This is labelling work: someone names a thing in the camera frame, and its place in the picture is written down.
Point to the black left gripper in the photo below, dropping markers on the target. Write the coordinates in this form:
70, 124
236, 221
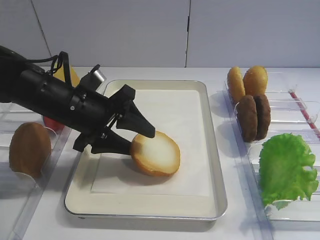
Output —
96, 114

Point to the brown meat patty front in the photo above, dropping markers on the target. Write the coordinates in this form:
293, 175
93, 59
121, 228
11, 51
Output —
247, 118

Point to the metal baking tray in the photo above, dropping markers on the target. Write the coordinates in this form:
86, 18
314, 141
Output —
111, 185

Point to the toasted bun bottom half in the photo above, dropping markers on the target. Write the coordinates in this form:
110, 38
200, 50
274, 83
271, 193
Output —
157, 156

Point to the golden bun on left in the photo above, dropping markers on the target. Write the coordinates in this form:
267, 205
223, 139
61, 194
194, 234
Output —
29, 148

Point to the clear plastic left rack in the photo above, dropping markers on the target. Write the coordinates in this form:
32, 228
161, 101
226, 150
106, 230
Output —
19, 192

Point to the green lettuce leaf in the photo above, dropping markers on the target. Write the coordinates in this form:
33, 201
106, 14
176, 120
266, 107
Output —
286, 169

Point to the golden bun half near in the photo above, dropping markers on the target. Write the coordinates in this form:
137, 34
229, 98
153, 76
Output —
235, 84

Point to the golden bun half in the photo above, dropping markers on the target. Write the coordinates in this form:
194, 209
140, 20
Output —
255, 80
235, 84

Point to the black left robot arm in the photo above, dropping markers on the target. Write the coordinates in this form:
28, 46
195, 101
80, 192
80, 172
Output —
51, 94

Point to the red rack rail strip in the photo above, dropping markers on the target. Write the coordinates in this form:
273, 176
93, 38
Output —
303, 110

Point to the clear plastic rack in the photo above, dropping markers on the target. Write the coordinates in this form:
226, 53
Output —
19, 192
284, 219

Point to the golden bun half far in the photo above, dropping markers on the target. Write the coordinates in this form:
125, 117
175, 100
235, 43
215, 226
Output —
255, 80

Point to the clear plastic right rack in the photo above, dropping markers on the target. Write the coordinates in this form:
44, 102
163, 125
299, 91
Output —
284, 219

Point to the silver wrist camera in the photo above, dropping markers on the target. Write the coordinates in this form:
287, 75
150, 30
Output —
93, 79

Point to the red tomato slice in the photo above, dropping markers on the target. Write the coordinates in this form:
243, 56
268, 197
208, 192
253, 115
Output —
52, 124

